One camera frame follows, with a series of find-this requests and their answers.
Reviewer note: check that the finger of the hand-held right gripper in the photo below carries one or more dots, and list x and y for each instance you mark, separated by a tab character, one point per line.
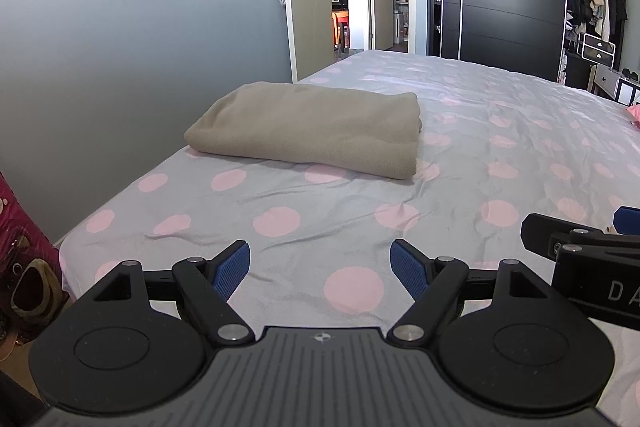
629	221
600	277

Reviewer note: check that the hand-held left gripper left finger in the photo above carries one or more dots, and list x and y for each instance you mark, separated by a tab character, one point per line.
232	268

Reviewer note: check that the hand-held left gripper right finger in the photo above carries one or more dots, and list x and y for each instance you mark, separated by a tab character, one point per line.
407	271

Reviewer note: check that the khaki fleece hoodie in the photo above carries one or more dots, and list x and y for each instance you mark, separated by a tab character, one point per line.
310	127

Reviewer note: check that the pink pillow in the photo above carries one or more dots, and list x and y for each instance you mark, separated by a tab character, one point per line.
635	113

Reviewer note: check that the white low cabinet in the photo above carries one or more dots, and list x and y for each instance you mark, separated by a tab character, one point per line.
615	82

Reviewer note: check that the bed with polka dot sheet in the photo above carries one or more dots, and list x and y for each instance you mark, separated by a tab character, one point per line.
450	132

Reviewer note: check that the white storage drawer box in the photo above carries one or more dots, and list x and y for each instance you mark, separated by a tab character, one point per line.
598	47

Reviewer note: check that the red patterned bag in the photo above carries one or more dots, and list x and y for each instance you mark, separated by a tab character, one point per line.
20	232

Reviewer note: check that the white cylinder bin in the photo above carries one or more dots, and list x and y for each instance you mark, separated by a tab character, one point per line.
398	27

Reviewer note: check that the orange table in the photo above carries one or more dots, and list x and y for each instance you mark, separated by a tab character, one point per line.
340	24

